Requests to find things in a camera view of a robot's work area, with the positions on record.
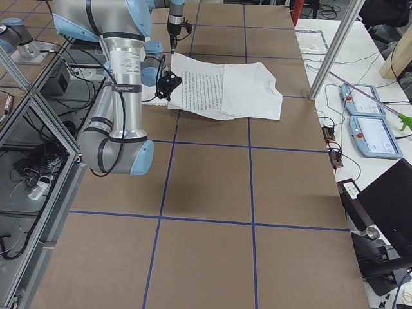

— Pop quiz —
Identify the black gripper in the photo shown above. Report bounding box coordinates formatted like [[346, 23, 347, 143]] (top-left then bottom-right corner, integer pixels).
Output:
[[155, 84, 173, 100], [167, 21, 192, 53]]

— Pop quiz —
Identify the white long-sleeve printed shirt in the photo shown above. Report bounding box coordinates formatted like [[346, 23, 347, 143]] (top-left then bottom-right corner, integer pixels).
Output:
[[142, 53, 283, 120]]

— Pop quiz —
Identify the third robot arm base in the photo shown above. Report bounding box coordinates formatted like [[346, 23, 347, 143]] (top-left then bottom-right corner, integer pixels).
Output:
[[1, 17, 47, 64]]

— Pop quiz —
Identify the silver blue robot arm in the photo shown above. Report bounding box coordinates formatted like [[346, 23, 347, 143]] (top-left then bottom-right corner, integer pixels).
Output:
[[147, 0, 192, 54], [53, 1, 170, 175]]

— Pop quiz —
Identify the clear plastic document sleeve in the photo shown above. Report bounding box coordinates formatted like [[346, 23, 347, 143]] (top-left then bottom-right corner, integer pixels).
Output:
[[295, 30, 329, 55]]

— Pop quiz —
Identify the white power strip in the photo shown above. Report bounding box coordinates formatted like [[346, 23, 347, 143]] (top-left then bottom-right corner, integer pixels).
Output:
[[27, 178, 50, 200]]

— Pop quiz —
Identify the small orange circuit board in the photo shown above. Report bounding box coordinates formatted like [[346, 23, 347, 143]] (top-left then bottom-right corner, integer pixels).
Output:
[[322, 126, 336, 143]]

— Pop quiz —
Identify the upper blue teach pendant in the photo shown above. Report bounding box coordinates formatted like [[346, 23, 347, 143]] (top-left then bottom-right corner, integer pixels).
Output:
[[341, 83, 386, 118]]

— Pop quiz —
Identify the blue teach pendant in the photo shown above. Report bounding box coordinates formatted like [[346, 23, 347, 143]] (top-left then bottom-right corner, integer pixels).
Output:
[[341, 83, 386, 118], [349, 116, 403, 159]]

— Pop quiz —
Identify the lower blue teach pendant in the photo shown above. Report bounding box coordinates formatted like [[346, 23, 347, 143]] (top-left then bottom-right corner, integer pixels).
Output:
[[349, 116, 403, 159]]

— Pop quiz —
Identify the black laptop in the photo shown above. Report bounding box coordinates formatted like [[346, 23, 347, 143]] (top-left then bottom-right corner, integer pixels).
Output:
[[357, 158, 411, 256]]

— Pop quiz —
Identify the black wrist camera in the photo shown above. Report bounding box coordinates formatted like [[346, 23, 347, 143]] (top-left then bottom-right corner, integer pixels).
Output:
[[156, 71, 182, 91]]

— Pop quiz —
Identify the aluminium frame post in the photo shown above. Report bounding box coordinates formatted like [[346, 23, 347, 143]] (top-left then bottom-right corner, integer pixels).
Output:
[[308, 0, 365, 100]]

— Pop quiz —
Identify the green handled reacher grabber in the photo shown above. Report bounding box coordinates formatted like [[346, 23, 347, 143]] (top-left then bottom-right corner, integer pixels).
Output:
[[328, 71, 412, 131]]

